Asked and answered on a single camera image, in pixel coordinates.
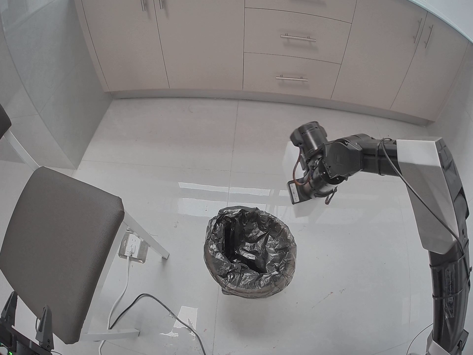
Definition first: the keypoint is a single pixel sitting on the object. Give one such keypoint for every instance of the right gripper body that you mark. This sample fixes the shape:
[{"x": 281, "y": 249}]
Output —
[{"x": 317, "y": 187}]

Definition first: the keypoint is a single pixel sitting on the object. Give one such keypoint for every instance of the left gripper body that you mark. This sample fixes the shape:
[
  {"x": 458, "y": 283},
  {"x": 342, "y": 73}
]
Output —
[{"x": 22, "y": 344}]

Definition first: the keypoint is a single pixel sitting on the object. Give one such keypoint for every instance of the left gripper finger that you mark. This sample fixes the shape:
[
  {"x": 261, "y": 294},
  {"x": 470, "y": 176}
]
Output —
[
  {"x": 11, "y": 309},
  {"x": 45, "y": 327}
]

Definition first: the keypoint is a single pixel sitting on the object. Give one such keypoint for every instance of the black plastic bag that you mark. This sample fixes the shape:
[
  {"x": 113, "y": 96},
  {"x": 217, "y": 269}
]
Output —
[{"x": 258, "y": 276}]

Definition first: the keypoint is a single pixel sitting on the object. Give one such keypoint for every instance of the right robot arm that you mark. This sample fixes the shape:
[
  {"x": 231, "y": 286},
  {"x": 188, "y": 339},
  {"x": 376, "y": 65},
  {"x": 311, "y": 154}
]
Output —
[{"x": 425, "y": 168}]

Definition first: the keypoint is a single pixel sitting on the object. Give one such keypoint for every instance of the grey chair with white legs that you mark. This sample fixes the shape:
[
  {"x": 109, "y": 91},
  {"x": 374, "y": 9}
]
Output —
[{"x": 55, "y": 235}]

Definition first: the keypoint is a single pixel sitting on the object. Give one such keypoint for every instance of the beige cabinet unit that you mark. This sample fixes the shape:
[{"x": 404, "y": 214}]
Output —
[{"x": 295, "y": 13}]

